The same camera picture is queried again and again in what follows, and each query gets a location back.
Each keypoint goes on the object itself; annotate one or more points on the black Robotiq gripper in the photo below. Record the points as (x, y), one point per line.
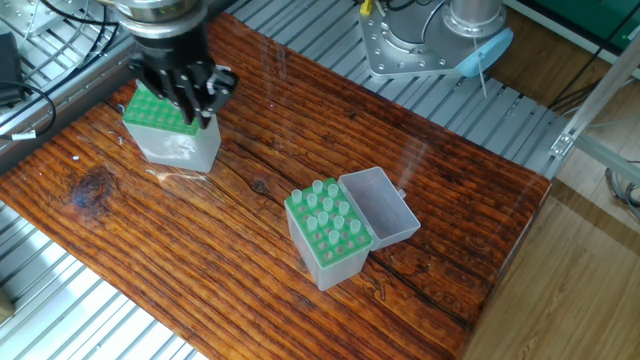
(175, 62)

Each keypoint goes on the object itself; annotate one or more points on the clear pipette box green rack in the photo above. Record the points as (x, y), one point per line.
(180, 145)
(335, 250)

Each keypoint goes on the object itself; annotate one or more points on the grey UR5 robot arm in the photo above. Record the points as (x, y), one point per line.
(160, 15)

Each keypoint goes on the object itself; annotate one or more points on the thin white plastic strip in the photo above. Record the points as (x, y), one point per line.
(482, 75)

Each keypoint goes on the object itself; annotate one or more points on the silver robot base mount plate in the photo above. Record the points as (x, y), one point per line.
(400, 50)

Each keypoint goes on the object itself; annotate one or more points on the aluminium frame profile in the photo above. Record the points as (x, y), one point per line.
(600, 95)

